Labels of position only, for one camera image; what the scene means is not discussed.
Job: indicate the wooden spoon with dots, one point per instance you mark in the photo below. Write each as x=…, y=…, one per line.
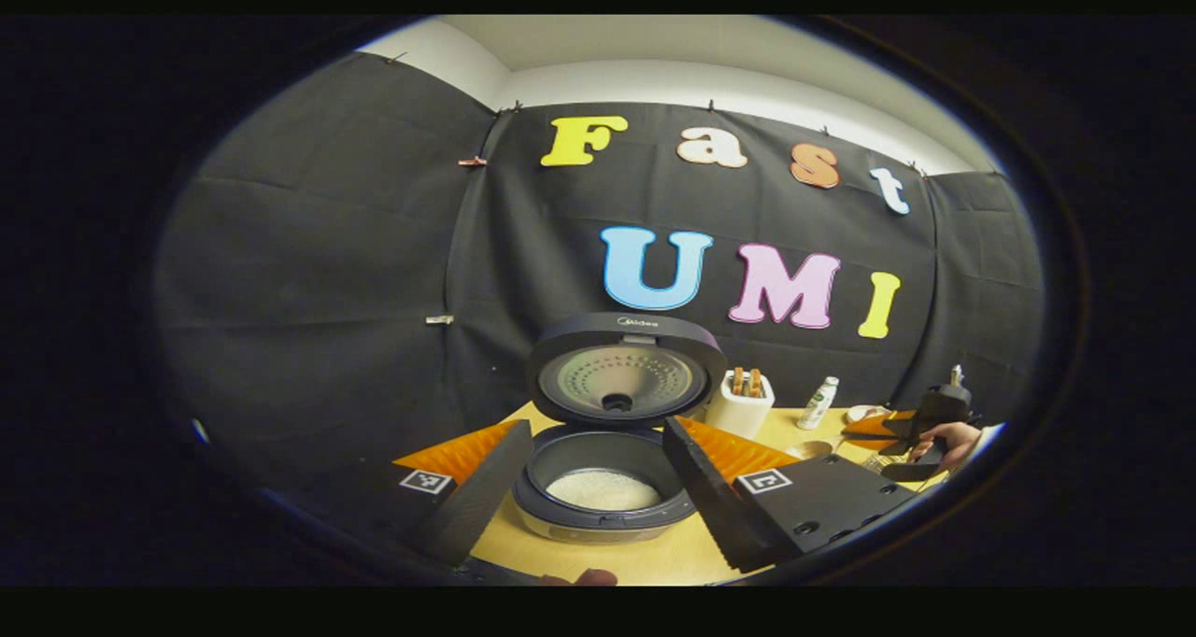
x=809, y=450

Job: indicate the white plate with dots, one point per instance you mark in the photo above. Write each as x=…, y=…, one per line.
x=864, y=414

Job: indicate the white toaster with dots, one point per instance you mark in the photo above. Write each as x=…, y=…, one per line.
x=738, y=417

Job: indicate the bread slice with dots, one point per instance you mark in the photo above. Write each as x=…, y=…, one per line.
x=738, y=382
x=754, y=383

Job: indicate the white rice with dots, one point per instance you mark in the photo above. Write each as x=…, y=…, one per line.
x=603, y=490

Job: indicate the black rice cooker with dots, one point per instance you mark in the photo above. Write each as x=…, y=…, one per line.
x=621, y=380

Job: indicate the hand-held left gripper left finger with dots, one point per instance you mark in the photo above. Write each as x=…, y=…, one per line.
x=486, y=497

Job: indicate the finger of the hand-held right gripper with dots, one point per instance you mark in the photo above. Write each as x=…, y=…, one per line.
x=897, y=436

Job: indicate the white milk bottle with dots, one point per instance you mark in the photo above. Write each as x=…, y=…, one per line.
x=818, y=403

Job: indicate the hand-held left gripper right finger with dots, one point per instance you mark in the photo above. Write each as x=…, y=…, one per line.
x=710, y=506

